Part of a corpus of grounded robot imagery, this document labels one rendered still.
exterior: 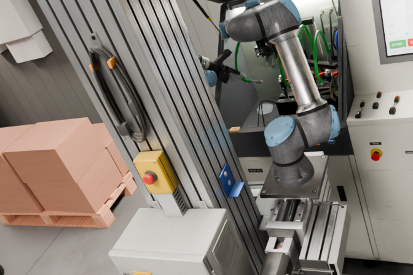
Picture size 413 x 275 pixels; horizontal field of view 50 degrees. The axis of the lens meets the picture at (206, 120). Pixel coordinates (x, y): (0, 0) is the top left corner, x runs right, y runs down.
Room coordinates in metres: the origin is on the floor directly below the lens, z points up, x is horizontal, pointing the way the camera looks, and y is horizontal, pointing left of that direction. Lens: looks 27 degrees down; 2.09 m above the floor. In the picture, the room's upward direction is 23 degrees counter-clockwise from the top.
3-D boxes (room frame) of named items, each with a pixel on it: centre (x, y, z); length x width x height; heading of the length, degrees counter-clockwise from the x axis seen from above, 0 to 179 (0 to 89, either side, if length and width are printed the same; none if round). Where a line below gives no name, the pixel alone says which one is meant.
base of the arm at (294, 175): (1.36, -0.23, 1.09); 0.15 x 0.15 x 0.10
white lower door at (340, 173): (1.86, -0.28, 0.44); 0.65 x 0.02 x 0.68; 54
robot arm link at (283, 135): (1.36, -0.23, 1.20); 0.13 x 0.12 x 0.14; 87
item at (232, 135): (1.87, -0.30, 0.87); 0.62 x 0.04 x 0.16; 54
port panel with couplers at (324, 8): (2.13, -0.79, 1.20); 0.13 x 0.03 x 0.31; 54
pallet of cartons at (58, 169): (3.72, 1.38, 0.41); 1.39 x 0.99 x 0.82; 52
